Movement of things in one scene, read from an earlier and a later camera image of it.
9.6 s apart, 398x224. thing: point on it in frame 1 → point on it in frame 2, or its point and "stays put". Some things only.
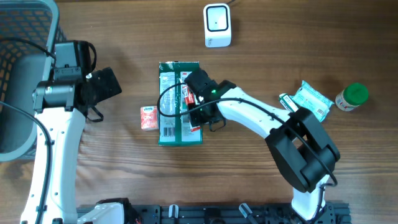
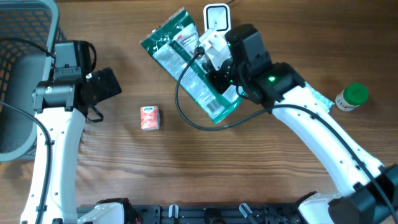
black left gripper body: (106, 87) stays put
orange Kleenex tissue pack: (149, 117) stays put
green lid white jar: (352, 96) stays put
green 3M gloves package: (173, 119) → (177, 46)
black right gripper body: (199, 116) → (229, 74)
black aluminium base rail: (334, 213) stays put
